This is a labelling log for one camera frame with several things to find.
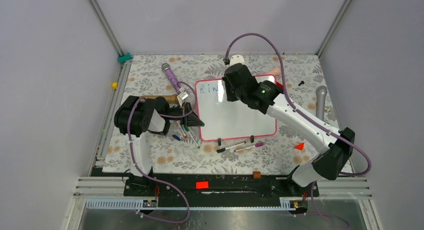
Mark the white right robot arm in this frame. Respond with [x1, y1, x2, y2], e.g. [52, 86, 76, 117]
[222, 63, 355, 196]

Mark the green capped marker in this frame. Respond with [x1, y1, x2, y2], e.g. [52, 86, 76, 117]
[183, 125, 200, 149]

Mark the red tape label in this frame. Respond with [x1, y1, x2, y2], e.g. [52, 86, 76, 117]
[195, 181, 209, 189]

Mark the blue marker cap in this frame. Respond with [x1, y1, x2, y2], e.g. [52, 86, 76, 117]
[172, 135, 181, 141]

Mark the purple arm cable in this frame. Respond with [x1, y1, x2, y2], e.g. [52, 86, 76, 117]
[126, 81, 198, 224]
[223, 33, 373, 230]

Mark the brown small block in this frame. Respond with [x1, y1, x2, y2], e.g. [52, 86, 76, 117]
[252, 171, 262, 179]

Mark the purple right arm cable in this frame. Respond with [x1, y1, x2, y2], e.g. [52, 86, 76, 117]
[223, 33, 373, 230]

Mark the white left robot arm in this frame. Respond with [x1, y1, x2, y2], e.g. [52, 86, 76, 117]
[113, 95, 205, 195]

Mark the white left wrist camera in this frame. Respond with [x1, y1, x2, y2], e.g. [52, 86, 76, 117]
[177, 91, 189, 107]

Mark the pink framed whiteboard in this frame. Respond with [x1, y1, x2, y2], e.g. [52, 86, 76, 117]
[194, 79, 278, 141]

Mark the black capped marker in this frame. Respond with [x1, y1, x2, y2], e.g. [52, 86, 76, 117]
[216, 141, 246, 153]

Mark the red capped marker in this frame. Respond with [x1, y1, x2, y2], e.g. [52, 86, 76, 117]
[176, 121, 187, 138]

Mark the silver toy microphone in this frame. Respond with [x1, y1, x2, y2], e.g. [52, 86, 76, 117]
[315, 86, 328, 121]

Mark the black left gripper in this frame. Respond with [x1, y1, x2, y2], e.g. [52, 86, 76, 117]
[164, 102, 205, 127]

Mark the green corner clamp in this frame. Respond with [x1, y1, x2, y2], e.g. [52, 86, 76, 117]
[117, 53, 133, 64]

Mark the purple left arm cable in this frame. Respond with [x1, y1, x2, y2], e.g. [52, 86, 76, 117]
[126, 81, 198, 224]

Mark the purple glitter microphone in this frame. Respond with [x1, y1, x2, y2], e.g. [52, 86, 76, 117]
[161, 63, 181, 94]

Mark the orange triangle block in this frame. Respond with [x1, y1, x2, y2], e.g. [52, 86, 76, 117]
[293, 142, 305, 151]

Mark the purple capped marker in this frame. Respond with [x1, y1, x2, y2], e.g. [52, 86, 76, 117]
[234, 142, 264, 152]

